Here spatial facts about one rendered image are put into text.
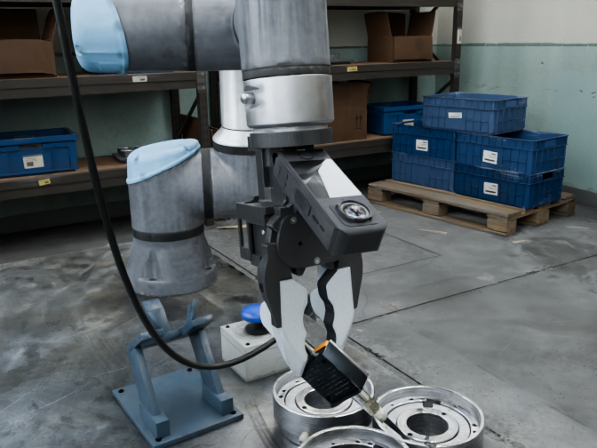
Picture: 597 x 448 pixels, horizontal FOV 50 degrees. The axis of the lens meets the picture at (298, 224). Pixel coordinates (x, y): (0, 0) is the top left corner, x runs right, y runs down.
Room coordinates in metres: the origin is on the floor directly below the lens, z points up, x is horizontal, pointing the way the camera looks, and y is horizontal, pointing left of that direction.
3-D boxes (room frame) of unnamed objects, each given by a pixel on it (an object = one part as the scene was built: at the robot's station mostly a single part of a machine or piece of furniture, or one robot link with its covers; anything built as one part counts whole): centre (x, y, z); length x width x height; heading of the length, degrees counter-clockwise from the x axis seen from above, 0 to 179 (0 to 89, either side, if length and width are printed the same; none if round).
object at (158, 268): (1.02, 0.21, 0.85); 0.15 x 0.15 x 0.10
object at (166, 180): (1.02, 0.21, 0.97); 0.13 x 0.12 x 0.14; 99
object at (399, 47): (5.22, -0.81, 1.19); 0.45 x 0.40 x 0.37; 115
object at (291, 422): (0.59, -0.02, 0.82); 0.10 x 0.10 x 0.04
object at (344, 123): (4.91, -0.27, 0.67); 0.52 x 0.43 x 0.43; 120
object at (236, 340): (0.73, 0.05, 0.82); 0.08 x 0.07 x 0.05; 30
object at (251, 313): (0.72, 0.05, 0.85); 0.04 x 0.04 x 0.05
